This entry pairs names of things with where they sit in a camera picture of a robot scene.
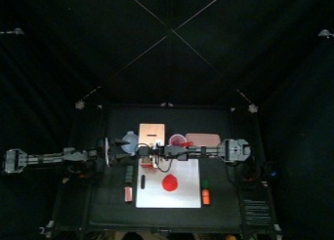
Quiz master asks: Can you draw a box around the pink red block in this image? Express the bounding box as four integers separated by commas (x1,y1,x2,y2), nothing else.
124,185,133,203

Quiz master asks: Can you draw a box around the pink cup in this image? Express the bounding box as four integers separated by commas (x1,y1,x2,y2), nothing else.
168,134,189,148

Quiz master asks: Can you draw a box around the orange toy carrot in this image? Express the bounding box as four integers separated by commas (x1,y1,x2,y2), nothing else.
200,180,211,206

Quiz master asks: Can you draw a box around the white label sticker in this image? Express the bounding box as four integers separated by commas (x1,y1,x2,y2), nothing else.
243,199,272,227

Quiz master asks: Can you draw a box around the wooden drawer box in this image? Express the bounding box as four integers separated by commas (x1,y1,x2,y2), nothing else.
138,123,167,148

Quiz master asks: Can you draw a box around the red dough lump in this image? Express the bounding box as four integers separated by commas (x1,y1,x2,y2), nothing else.
160,174,180,192

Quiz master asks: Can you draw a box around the light blue bowl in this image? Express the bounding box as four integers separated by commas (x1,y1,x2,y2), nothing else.
120,130,140,155

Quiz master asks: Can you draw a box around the dark green block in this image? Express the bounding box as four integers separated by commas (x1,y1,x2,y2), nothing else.
125,165,134,183

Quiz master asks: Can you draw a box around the black cable loop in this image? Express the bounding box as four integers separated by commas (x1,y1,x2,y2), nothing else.
155,157,175,174

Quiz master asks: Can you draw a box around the white mat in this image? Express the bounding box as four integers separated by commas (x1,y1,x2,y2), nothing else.
134,157,203,209

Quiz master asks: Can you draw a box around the pink cutting board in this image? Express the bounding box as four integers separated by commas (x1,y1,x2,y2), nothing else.
185,133,221,149

